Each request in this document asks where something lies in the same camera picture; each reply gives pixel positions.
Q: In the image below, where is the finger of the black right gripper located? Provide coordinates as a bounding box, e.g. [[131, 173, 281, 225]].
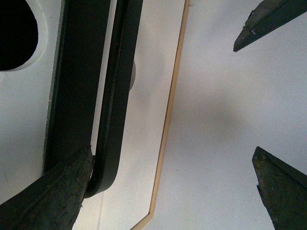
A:
[[252, 147, 307, 230]]

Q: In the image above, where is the black drawer handle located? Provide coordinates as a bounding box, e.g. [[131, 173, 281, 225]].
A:
[[43, 0, 143, 198]]

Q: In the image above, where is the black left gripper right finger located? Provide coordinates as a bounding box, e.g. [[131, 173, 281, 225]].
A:
[[233, 0, 307, 52]]

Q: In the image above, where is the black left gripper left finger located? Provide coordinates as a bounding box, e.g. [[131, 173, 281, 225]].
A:
[[0, 146, 93, 230]]

